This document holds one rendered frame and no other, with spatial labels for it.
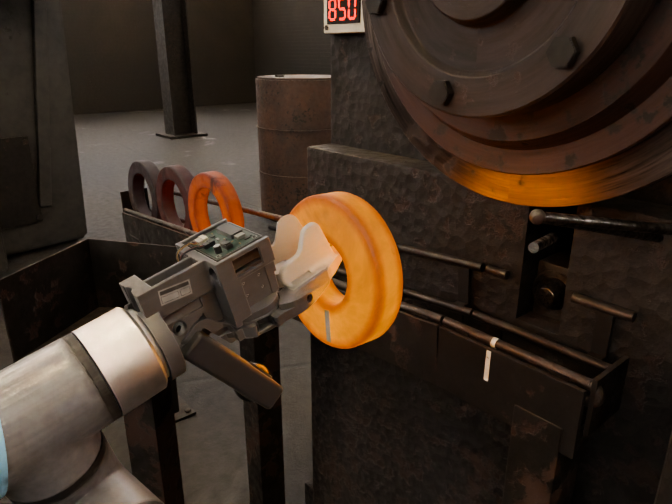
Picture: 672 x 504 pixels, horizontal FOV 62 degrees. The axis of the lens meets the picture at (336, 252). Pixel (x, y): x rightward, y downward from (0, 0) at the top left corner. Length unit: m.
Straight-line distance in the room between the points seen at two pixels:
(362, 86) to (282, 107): 2.45
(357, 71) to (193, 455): 1.11
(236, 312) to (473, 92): 0.28
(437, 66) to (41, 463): 0.46
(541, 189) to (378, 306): 0.21
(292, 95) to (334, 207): 2.88
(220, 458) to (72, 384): 1.22
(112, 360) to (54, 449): 0.07
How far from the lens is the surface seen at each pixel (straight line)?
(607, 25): 0.48
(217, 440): 1.70
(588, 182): 0.58
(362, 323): 0.53
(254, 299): 0.49
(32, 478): 0.46
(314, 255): 0.52
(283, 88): 3.41
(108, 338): 0.44
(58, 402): 0.44
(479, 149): 0.62
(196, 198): 1.25
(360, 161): 0.92
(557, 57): 0.48
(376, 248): 0.50
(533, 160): 0.58
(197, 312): 0.47
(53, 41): 3.36
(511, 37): 0.53
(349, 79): 1.00
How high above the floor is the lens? 1.03
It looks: 20 degrees down
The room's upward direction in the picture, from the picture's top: straight up
